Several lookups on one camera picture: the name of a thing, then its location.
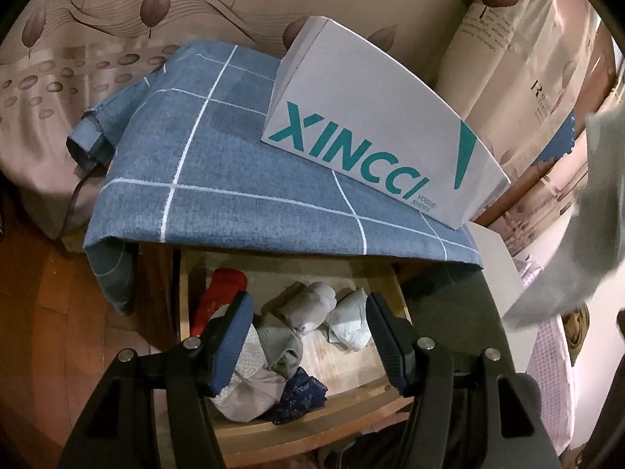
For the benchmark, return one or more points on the pale grey underwear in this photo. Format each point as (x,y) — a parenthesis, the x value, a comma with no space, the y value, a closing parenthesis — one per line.
(586,234)

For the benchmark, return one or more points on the wooden bed frame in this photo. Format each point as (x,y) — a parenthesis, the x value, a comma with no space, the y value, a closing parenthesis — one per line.
(490,215)

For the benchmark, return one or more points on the wooden nightstand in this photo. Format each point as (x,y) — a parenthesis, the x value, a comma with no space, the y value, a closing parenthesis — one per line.
(156,293)

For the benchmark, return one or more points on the wooden drawer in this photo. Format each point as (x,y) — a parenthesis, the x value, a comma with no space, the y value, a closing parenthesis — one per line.
(342,356)

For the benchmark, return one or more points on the grey banded underwear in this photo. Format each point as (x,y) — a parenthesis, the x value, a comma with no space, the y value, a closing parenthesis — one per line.
(281,347)

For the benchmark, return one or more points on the navy patterned underwear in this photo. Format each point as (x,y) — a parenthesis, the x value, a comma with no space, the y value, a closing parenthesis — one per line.
(298,395)

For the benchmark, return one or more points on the red underwear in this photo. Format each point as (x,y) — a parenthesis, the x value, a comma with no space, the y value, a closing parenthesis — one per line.
(219,288)

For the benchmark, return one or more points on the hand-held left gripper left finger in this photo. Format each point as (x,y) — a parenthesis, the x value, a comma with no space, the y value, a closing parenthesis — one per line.
(229,351)

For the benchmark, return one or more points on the pink checked cloth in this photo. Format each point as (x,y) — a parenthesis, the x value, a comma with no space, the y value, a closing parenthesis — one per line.
(551,376)

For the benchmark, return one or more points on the grey sock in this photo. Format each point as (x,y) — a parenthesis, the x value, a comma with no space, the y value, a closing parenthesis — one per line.
(312,303)

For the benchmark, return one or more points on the light blue white underwear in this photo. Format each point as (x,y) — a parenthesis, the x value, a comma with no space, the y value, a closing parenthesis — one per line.
(349,322)

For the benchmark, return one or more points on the dark green cloth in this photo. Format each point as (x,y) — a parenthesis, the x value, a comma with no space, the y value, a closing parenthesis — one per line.
(449,303)

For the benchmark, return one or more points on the blue foam mat piece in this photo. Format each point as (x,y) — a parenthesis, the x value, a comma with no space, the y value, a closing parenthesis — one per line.
(561,141)

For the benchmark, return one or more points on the blue checked cloth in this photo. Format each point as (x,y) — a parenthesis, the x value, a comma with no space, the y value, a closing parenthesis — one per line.
(244,195)

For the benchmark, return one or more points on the white shoe box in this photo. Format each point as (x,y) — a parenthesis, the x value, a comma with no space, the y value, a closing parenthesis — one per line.
(366,107)

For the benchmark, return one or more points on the white cabinet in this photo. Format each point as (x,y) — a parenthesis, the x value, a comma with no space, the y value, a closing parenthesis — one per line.
(493,249)

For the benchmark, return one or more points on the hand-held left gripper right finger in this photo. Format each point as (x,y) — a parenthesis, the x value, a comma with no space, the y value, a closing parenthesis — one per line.
(390,351)

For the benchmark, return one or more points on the leaf printed bed sheet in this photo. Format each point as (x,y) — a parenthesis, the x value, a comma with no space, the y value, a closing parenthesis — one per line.
(146,58)

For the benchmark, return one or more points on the brown cloth item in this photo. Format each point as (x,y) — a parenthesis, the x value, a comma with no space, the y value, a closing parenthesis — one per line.
(578,332)

